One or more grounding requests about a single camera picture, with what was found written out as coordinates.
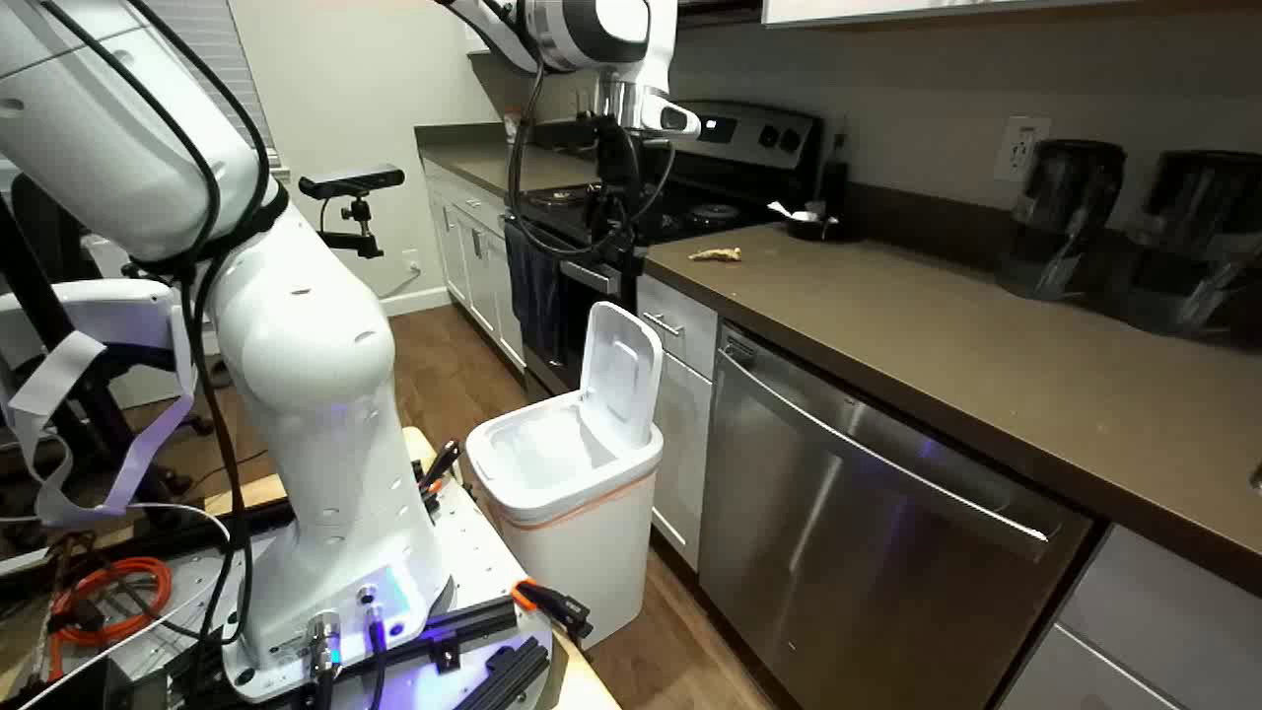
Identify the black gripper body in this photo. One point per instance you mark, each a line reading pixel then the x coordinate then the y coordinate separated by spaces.
pixel 629 162

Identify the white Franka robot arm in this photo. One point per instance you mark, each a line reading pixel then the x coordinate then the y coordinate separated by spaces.
pixel 302 356

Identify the small tan rubbish piece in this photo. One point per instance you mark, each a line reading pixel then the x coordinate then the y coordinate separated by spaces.
pixel 717 254

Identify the white trash bin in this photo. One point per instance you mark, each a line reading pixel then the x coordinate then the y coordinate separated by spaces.
pixel 578 488

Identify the dark blue hanging towel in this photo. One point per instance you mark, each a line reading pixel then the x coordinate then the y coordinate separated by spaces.
pixel 534 290

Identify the black stainless kitchen stove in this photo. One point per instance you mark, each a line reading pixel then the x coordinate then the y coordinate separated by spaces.
pixel 737 162

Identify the white base cabinets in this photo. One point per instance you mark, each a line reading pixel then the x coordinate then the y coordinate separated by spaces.
pixel 474 258

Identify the black spoon rest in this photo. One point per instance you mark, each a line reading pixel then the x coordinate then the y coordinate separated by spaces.
pixel 811 224

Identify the white drawer cabinet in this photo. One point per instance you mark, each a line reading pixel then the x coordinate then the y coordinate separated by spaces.
pixel 686 420

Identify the stainless steel dishwasher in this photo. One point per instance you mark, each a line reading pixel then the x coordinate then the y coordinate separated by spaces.
pixel 855 525

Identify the white upper cabinet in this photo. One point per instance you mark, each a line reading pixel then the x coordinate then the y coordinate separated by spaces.
pixel 972 10

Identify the black orange clamp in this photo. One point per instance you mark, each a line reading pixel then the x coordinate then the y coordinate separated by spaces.
pixel 516 624

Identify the black tripod stand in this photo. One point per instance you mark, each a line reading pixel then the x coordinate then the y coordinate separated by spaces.
pixel 52 342

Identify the grey white cabinet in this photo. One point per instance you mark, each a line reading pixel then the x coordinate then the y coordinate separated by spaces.
pixel 1159 633

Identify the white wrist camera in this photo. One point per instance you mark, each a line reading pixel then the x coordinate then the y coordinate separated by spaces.
pixel 673 120

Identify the black camera on stand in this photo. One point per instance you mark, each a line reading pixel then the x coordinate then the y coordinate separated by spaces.
pixel 354 183

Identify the white wall outlet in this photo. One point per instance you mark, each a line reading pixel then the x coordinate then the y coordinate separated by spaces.
pixel 1024 148

